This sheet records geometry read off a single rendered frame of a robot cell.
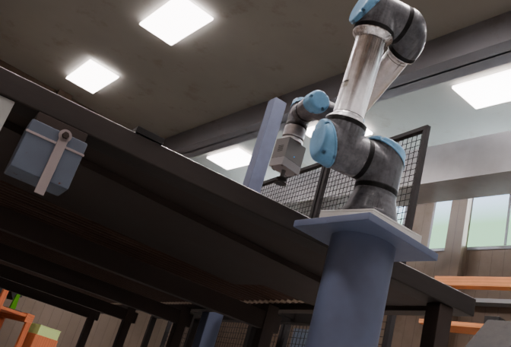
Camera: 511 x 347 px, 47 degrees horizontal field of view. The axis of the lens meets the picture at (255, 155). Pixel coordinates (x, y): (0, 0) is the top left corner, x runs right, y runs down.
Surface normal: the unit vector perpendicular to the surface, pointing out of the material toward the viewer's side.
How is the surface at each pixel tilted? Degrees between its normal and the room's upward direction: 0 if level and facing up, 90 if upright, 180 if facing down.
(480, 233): 90
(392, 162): 94
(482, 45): 90
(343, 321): 90
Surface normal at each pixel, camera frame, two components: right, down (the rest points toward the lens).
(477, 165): -0.75, -0.45
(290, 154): 0.68, -0.11
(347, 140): 0.32, -0.17
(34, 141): 0.51, -0.22
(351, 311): -0.03, -0.41
